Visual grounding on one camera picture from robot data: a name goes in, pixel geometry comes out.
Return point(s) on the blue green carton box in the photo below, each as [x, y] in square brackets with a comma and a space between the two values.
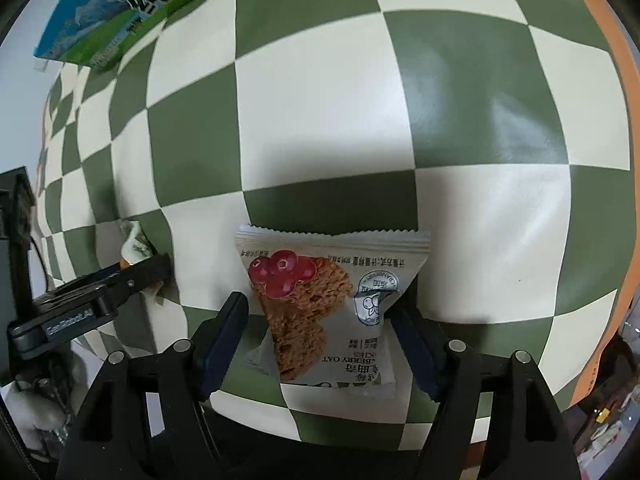
[100, 20]

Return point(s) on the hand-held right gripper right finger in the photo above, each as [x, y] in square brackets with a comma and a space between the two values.
[415, 350]

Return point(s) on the green white checkered mat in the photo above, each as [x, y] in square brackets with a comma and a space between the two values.
[450, 85]

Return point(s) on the small brown cake packet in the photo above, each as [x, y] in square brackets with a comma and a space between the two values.
[135, 245]

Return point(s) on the oat cookie packet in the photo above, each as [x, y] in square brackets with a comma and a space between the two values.
[310, 300]

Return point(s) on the black device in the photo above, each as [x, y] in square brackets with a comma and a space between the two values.
[15, 210]

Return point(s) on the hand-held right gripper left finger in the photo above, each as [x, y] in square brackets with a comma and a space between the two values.
[225, 340]

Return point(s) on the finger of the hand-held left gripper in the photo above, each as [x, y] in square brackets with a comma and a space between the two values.
[142, 275]

